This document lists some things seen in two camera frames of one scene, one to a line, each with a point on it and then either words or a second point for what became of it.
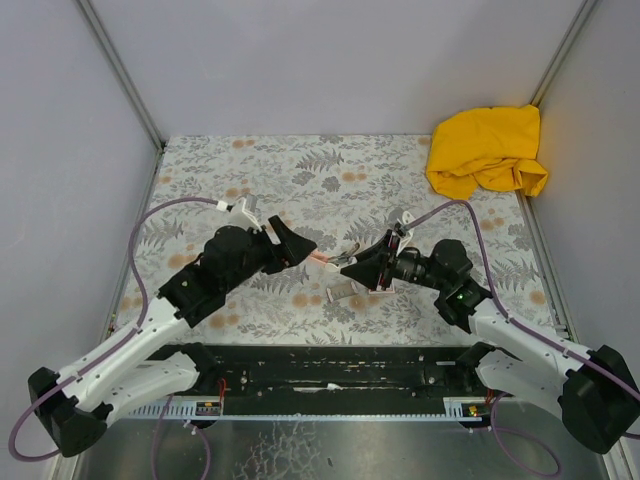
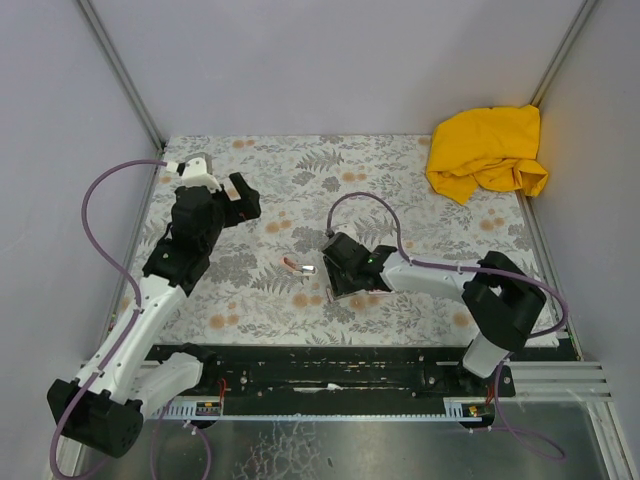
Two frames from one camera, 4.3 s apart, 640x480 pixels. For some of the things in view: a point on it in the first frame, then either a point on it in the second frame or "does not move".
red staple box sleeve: (380, 290) does not move
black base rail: (312, 381) does not move
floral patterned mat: (396, 262) does not move
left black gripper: (273, 248) to (232, 201)
